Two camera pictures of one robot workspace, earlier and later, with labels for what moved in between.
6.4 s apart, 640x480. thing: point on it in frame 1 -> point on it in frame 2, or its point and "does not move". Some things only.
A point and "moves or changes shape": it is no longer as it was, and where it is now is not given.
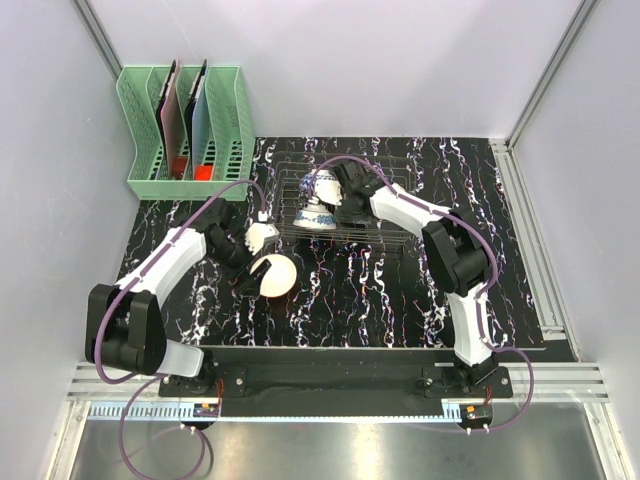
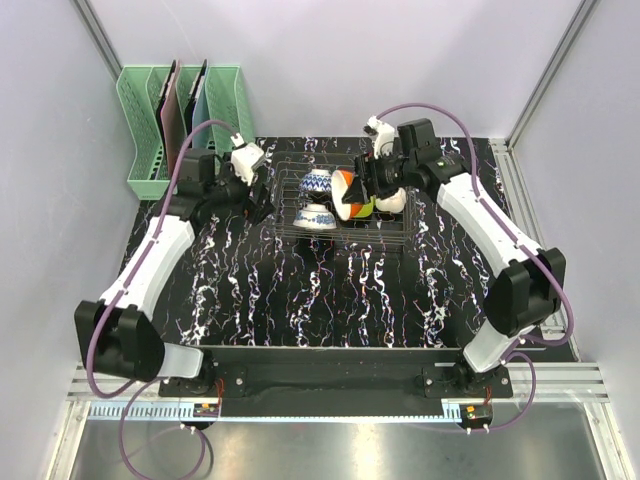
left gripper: (244, 282) -> (262, 206)
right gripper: (343, 214) -> (366, 167)
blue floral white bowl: (315, 216) does not move
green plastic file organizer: (230, 142) does not move
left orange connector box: (206, 410) does not move
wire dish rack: (287, 172) does not move
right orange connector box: (476, 413) does not move
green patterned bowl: (327, 188) moves or changes shape
